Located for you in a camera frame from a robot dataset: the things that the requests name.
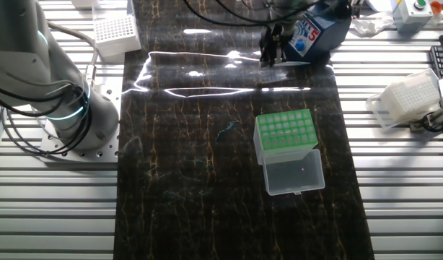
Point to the white paper sheet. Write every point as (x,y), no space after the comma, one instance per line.
(378,4)

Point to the metal camera clamp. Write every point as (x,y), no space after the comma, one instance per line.
(436,117)

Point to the orange round cap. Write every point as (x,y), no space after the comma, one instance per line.
(436,7)

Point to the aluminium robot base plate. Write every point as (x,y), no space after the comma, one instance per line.
(109,94)

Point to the green pipette tip holder box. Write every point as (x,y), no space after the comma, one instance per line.
(286,130)

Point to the grey button control box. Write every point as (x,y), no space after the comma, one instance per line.
(411,18)

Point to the blue vortex mixer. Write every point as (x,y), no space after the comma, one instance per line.
(322,39)

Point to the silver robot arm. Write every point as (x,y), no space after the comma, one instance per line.
(23,61)

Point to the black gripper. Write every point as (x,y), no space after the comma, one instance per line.
(275,33)

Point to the white crumpled tissue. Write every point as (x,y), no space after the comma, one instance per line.
(373,25)

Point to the white tip rack clear lid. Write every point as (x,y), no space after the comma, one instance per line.
(117,34)
(412,95)

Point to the large translucent pipette tip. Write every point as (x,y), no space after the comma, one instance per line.
(295,63)

